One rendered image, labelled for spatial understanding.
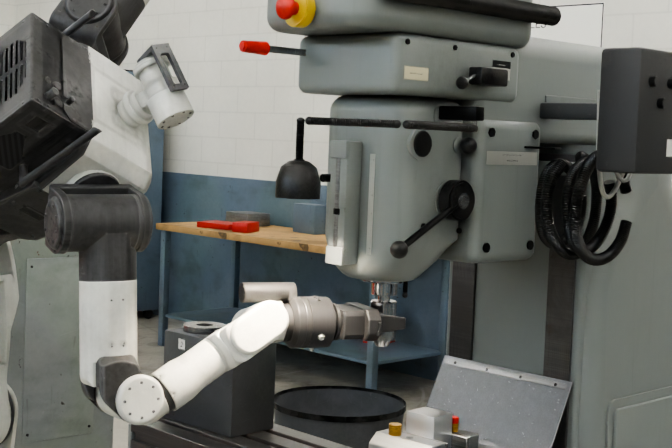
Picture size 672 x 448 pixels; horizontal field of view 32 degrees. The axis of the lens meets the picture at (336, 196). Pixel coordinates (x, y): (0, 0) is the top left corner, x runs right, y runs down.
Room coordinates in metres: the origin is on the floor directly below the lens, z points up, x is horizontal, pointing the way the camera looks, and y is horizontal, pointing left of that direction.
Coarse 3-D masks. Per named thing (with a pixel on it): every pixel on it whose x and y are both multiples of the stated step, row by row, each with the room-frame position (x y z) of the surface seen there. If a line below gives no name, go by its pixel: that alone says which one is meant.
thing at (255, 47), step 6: (240, 42) 1.94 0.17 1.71; (246, 42) 1.93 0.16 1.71; (252, 42) 1.94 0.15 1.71; (258, 42) 1.95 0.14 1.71; (264, 42) 1.96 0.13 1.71; (240, 48) 1.93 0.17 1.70; (246, 48) 1.93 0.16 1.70; (252, 48) 1.94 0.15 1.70; (258, 48) 1.94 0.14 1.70; (264, 48) 1.95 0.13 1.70; (270, 48) 1.97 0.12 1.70; (276, 48) 1.98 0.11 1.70; (282, 48) 1.99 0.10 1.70; (288, 48) 2.00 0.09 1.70; (294, 48) 2.01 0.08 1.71; (258, 54) 1.96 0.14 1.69; (264, 54) 1.96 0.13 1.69; (288, 54) 2.00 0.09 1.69; (294, 54) 2.01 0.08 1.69; (300, 54) 2.02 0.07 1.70
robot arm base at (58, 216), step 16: (64, 192) 1.79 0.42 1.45; (80, 192) 1.84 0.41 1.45; (96, 192) 1.85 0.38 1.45; (112, 192) 1.87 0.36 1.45; (128, 192) 1.88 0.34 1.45; (48, 208) 1.80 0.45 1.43; (64, 208) 1.76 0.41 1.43; (144, 208) 1.82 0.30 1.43; (48, 224) 1.80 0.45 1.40; (64, 224) 1.75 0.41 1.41; (144, 224) 1.82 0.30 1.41; (48, 240) 1.79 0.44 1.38; (64, 240) 1.76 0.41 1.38; (144, 240) 1.82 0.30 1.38
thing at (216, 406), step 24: (168, 336) 2.42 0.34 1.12; (192, 336) 2.37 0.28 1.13; (168, 360) 2.42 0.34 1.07; (264, 360) 2.34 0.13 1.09; (216, 384) 2.31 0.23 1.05; (240, 384) 2.30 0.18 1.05; (264, 384) 2.34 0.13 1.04; (192, 408) 2.36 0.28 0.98; (216, 408) 2.31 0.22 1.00; (240, 408) 2.30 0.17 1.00; (264, 408) 2.35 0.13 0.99; (216, 432) 2.31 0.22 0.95; (240, 432) 2.30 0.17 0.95
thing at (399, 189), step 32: (352, 96) 2.01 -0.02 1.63; (384, 96) 1.96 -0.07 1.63; (352, 128) 1.99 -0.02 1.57; (384, 128) 1.94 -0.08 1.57; (384, 160) 1.94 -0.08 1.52; (416, 160) 1.95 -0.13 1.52; (448, 160) 2.01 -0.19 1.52; (384, 192) 1.94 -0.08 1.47; (416, 192) 1.95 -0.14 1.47; (384, 224) 1.94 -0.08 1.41; (416, 224) 1.95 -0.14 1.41; (448, 224) 2.01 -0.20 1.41; (384, 256) 1.94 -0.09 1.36; (416, 256) 1.97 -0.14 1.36
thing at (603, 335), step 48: (576, 144) 2.27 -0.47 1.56; (480, 288) 2.36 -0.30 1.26; (528, 288) 2.28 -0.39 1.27; (576, 288) 2.20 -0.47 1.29; (624, 288) 2.25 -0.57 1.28; (480, 336) 2.36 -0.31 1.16; (528, 336) 2.27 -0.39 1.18; (576, 336) 2.19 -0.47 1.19; (624, 336) 2.26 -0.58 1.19; (576, 384) 2.19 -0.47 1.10; (624, 384) 2.26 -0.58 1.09; (576, 432) 2.19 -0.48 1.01; (624, 432) 2.24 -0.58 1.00
